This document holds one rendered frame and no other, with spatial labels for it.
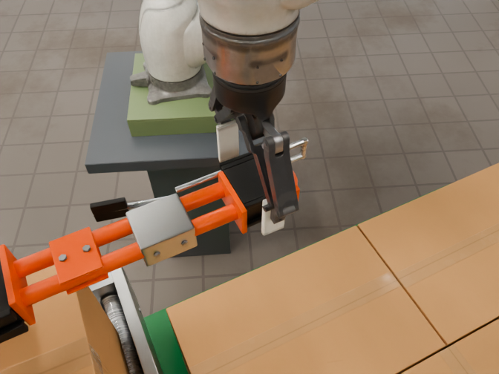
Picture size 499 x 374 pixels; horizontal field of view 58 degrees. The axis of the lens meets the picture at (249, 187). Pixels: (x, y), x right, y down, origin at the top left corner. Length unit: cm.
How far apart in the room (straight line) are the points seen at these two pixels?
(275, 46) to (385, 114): 216
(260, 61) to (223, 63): 3
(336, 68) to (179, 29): 172
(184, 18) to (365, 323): 89
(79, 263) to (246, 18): 34
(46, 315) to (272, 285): 62
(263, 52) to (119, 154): 92
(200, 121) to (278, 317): 56
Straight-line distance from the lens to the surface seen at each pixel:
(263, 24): 39
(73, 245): 58
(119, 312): 126
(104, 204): 60
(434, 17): 342
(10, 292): 56
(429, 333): 128
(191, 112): 127
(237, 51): 41
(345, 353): 121
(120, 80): 152
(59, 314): 84
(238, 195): 57
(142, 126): 129
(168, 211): 58
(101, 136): 135
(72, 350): 81
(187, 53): 122
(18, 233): 221
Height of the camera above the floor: 167
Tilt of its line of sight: 52 degrees down
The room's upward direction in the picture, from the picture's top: straight up
